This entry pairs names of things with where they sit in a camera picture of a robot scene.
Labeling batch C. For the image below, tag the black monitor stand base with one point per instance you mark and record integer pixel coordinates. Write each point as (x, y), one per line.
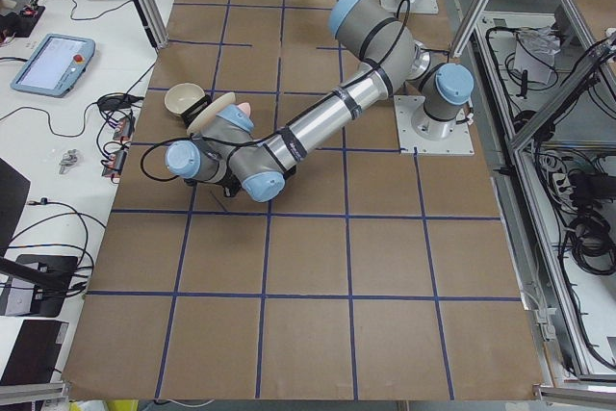
(37, 284)

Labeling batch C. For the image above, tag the brown paper table cover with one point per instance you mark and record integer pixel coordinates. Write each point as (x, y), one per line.
(373, 275)

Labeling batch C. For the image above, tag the cream bowl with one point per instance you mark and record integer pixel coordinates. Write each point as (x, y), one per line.
(180, 97)

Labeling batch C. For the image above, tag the black dish rack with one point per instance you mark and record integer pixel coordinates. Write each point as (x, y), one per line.
(193, 110)

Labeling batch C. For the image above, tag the near teach pendant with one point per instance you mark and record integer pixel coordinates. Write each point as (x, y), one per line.
(55, 66)

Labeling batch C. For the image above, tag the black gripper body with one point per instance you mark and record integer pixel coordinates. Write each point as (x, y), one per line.
(233, 188)

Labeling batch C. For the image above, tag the pink plate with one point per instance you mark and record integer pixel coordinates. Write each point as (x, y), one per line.
(245, 108)

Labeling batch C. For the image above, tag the cream plate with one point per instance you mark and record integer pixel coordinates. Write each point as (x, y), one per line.
(209, 113)

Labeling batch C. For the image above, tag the silver metal clamp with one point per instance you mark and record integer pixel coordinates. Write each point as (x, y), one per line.
(69, 159)

